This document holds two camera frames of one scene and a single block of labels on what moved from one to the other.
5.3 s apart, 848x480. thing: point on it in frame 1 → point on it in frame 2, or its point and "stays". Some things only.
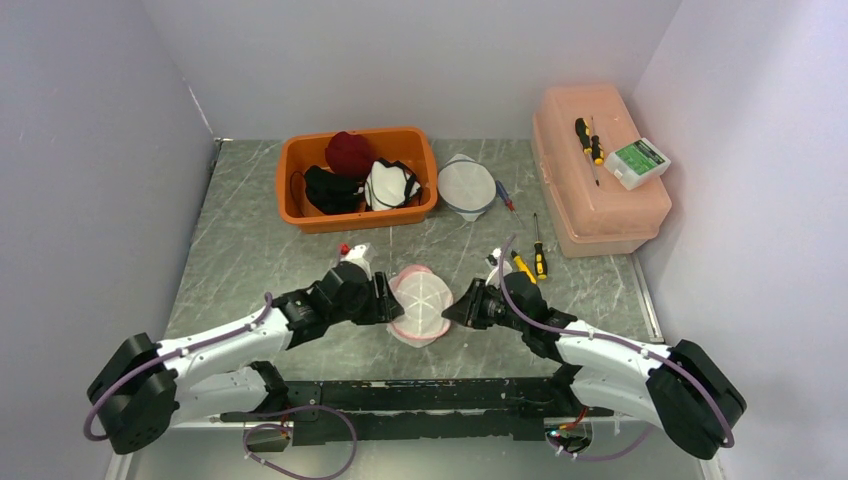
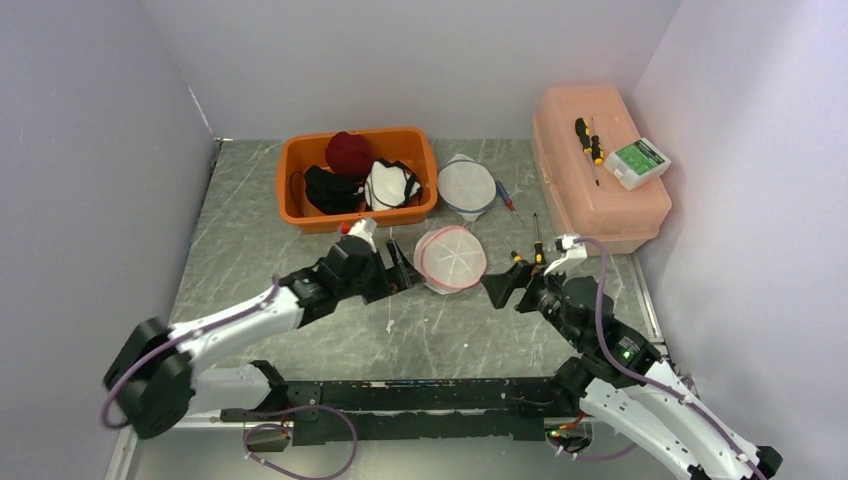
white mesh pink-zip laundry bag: (424, 297) → (449, 258)
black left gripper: (383, 308) → (405, 271)
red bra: (349, 155) stays
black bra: (331, 194) stays
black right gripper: (467, 309) → (499, 286)
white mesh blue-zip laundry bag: (466, 186) stays
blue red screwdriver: (505, 197) stays
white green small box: (636, 163) stays
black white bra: (389, 185) stays
